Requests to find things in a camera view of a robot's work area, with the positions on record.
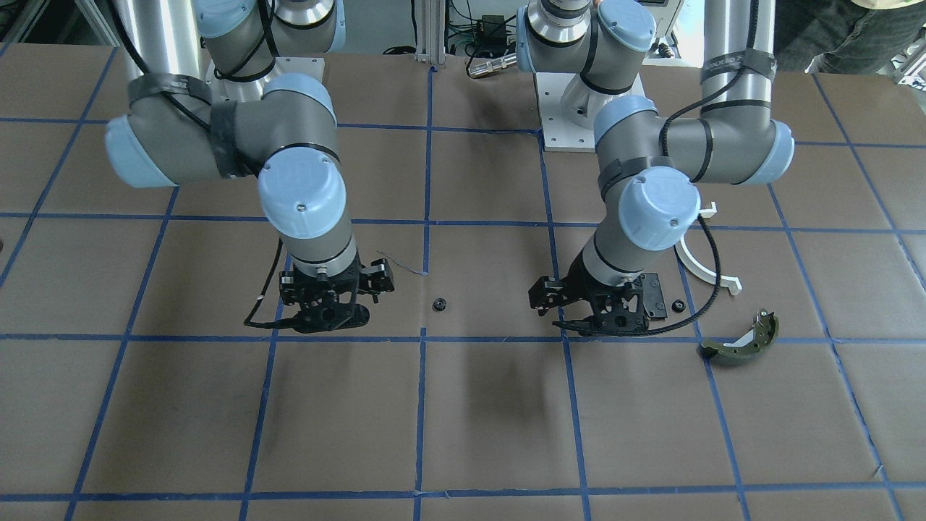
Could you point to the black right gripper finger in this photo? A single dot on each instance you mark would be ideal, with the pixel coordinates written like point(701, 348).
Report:
point(379, 277)

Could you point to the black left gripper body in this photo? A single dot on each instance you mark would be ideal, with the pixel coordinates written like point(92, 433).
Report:
point(544, 293)

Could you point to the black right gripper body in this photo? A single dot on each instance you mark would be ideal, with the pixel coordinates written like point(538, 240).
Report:
point(379, 276)

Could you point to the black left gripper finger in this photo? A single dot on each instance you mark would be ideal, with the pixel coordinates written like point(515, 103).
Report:
point(634, 298)
point(545, 294)

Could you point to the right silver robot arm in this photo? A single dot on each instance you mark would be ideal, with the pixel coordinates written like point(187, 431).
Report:
point(218, 90)

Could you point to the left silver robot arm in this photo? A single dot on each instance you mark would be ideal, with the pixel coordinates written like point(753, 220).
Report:
point(650, 165)

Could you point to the black brake pad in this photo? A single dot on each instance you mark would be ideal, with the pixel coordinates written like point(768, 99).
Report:
point(652, 297)

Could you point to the olive metal brake shoe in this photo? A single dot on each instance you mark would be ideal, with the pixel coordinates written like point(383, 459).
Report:
point(760, 338)

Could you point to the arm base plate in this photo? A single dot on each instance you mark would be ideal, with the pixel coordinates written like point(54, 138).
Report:
point(568, 109)

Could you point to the aluminium frame post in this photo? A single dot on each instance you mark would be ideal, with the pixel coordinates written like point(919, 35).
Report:
point(429, 23)

